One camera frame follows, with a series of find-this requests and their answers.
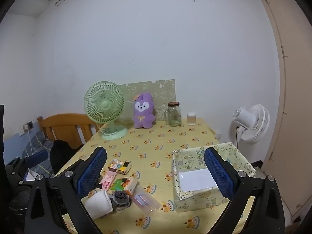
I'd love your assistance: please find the patterned fabric storage box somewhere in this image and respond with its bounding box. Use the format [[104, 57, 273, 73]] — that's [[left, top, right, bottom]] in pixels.
[[171, 142, 256, 212]]

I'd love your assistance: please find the black cloth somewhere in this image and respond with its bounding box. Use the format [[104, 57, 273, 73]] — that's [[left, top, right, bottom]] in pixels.
[[50, 139, 84, 176]]

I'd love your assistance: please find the plaid bedding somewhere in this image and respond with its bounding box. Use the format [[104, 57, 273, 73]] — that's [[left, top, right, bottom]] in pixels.
[[21, 130, 56, 178]]

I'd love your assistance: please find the beige door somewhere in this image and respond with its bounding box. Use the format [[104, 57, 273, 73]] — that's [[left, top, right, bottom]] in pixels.
[[253, 0, 312, 225]]

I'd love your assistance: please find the green and orange pack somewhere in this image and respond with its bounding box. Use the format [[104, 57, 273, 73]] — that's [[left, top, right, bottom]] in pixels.
[[111, 177, 138, 196]]

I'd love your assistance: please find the purple plush toy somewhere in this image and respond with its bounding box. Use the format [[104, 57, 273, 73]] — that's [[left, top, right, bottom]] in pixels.
[[133, 93, 156, 129]]

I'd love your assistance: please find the glass jar with dark lid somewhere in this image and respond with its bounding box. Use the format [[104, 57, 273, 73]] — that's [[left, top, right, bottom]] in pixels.
[[167, 102, 183, 127]]

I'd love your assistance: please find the white sheet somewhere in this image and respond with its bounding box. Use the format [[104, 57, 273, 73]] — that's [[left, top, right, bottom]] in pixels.
[[177, 168, 217, 192]]

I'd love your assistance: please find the clear plastic pack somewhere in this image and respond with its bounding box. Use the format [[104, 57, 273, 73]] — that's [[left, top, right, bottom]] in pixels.
[[130, 185, 162, 215]]

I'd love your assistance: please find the olive patterned board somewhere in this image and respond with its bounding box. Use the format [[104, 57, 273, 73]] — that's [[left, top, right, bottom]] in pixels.
[[117, 79, 176, 122]]

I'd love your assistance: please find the green desk fan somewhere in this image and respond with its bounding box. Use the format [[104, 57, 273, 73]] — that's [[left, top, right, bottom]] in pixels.
[[83, 81, 128, 140]]

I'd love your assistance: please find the white cup-shaped object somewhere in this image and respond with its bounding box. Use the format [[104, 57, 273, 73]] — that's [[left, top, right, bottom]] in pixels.
[[84, 190, 114, 219]]

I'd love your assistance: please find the white standing fan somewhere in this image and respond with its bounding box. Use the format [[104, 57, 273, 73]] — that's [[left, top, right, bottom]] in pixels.
[[232, 104, 270, 145]]

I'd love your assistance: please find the yellow cartoon tissue box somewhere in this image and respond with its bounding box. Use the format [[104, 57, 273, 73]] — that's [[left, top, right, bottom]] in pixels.
[[108, 159, 131, 175]]

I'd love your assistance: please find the wooden chair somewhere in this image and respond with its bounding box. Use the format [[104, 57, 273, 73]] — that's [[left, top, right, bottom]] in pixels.
[[37, 113, 103, 149]]

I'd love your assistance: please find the yellow printed tablecloth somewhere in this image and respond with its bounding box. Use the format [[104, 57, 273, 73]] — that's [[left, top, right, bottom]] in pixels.
[[55, 118, 256, 234]]

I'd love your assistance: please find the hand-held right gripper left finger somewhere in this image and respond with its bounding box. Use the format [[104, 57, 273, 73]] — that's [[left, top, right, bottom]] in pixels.
[[24, 147, 108, 234]]

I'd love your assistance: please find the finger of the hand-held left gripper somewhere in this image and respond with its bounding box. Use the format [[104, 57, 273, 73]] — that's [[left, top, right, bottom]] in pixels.
[[25, 150, 49, 168]]

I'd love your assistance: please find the pink wet wipes pack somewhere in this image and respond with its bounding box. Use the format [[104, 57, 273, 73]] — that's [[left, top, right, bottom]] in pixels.
[[98, 170, 118, 191]]

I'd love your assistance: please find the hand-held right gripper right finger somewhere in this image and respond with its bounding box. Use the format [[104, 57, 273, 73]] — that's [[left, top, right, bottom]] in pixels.
[[204, 147, 286, 234]]

